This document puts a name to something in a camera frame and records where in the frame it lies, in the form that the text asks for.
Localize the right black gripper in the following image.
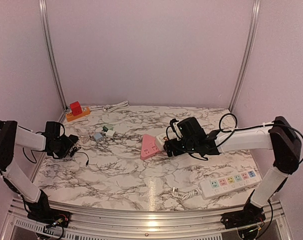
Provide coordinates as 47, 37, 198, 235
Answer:
163, 138, 198, 157

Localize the white bundled strip cable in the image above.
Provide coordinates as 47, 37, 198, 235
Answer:
171, 188, 203, 200

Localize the orange power strip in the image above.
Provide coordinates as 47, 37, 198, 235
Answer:
66, 106, 91, 122

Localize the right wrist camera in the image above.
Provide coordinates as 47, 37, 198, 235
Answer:
169, 118, 182, 139

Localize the right aluminium frame post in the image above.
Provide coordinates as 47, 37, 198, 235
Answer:
228, 0, 261, 112

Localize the left aluminium frame post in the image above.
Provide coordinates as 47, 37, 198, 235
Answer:
39, 0, 68, 111

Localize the white cube socket adapter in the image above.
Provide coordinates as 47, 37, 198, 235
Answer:
155, 133, 168, 151

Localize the white orange-strip cable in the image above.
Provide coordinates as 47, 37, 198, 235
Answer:
90, 100, 130, 113

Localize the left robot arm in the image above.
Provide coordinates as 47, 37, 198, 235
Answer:
0, 120, 79, 224

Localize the blue small plug adapter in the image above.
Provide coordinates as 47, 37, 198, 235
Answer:
90, 132, 104, 143

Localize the green grey plug adapter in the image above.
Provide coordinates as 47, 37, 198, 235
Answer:
102, 124, 114, 132

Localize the white multicolour power strip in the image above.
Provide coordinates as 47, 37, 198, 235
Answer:
199, 169, 262, 200

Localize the aluminium frame post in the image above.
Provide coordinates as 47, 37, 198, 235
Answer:
228, 0, 261, 112
39, 0, 68, 111

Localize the aluminium front rail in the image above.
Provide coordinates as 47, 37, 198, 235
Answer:
0, 198, 293, 240

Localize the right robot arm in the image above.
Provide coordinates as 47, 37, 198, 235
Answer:
163, 116, 303, 229

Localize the black power adapter with cable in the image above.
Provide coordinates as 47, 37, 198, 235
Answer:
68, 144, 90, 166

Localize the red cube socket adapter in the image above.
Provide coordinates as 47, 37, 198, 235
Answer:
70, 101, 83, 116

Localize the white small charger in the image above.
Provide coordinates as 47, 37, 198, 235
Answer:
105, 129, 116, 139

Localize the pink triangular power strip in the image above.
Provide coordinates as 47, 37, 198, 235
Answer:
140, 134, 164, 161

